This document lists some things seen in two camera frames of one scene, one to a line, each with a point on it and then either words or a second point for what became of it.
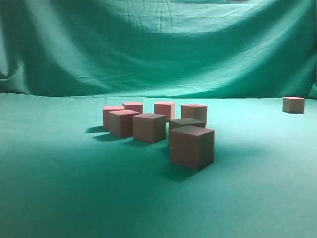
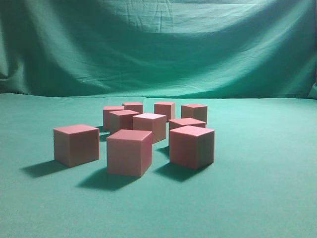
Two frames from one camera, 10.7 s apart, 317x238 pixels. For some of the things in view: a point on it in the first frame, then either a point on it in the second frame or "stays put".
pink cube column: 293,105 → 76,145
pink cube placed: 106,109 stays put
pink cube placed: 165,108 stays put
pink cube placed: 192,111 stays put
